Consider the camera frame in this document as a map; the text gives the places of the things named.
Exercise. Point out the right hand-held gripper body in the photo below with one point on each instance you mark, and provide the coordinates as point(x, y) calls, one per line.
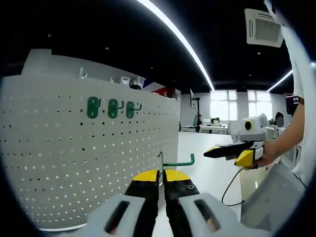
point(256, 133)

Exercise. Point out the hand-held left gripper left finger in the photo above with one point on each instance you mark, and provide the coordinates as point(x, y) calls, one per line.
point(145, 197)

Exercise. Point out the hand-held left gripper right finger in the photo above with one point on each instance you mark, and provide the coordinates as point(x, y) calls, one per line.
point(177, 197)

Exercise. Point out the green hook assembly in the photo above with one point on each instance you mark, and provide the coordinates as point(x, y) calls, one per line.
point(180, 163)
point(130, 110)
point(93, 108)
point(113, 109)

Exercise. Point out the white perforated mounting plate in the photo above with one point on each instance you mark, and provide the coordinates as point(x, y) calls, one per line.
point(74, 153)

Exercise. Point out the person's right hand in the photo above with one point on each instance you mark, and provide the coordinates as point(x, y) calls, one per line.
point(270, 154)

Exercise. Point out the white office desk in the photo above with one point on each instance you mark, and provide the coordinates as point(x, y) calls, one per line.
point(214, 128)

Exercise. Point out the bright window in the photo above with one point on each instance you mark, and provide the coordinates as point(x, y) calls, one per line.
point(259, 105)
point(223, 106)

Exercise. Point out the white mesh chair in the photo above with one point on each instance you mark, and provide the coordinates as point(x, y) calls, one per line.
point(271, 197)

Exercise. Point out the black monitor on stand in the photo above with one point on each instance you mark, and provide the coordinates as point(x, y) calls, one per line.
point(191, 98)

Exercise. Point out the person's white shirt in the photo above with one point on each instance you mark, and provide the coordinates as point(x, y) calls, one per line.
point(301, 74)

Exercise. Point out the ceiling air conditioner vent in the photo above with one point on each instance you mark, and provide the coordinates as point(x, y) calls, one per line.
point(265, 28)

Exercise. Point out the long ceiling light strip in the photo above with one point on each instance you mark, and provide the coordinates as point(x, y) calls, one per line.
point(182, 39)

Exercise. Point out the dark wall display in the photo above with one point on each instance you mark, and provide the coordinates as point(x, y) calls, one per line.
point(292, 103)

